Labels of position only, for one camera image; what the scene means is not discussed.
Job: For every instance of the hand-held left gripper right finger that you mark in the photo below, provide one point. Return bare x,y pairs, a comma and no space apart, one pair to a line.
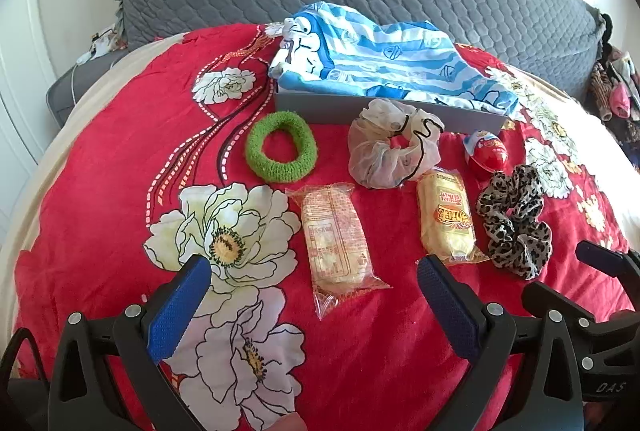
447,306

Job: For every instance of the grey cardboard box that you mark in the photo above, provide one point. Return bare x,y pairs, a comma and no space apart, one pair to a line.
320,108

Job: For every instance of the leopard print scrunchie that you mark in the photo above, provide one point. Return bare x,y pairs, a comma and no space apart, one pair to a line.
530,256

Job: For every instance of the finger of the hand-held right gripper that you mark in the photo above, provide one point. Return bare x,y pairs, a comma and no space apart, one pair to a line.
539,295
590,253

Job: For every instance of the person's left hand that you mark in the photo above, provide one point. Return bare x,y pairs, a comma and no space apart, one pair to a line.
292,423

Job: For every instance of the beige sheer scrunchie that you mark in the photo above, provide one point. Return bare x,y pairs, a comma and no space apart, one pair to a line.
370,151

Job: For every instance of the red floral blanket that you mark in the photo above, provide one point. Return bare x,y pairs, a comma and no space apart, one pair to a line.
125,151

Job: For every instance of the blue striped cartoon cloth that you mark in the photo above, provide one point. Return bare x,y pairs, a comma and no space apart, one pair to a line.
390,46

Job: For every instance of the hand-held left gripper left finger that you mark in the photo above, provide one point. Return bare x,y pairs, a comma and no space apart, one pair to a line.
177,311

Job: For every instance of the red egg-shaped candy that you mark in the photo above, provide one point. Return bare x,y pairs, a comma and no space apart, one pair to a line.
487,158

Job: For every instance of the green fuzzy scrunchie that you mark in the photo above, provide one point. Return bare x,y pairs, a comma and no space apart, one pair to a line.
257,146

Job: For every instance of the pile of clothes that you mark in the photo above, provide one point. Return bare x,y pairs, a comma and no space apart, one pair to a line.
617,96

